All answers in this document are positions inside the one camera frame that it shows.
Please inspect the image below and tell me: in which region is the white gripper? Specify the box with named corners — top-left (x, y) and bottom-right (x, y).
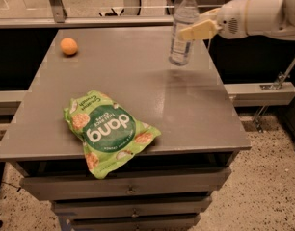
top-left (177, 0), bottom-right (250, 41)

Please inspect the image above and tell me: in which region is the clear blue plastic water bottle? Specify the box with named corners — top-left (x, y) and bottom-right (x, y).
top-left (169, 0), bottom-right (199, 66)

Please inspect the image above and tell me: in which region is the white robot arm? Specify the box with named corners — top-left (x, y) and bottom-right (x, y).
top-left (177, 0), bottom-right (295, 40)

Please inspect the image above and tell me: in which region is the orange fruit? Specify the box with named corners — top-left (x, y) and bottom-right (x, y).
top-left (60, 38), bottom-right (78, 56)

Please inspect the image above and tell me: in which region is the grey drawer cabinet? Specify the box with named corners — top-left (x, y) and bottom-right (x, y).
top-left (0, 27), bottom-right (250, 231)

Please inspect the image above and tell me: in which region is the grey metal railing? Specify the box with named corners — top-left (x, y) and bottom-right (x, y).
top-left (0, 0), bottom-right (295, 30)

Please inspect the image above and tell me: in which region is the green dang chips bag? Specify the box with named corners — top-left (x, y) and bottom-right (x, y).
top-left (64, 90), bottom-right (161, 179)

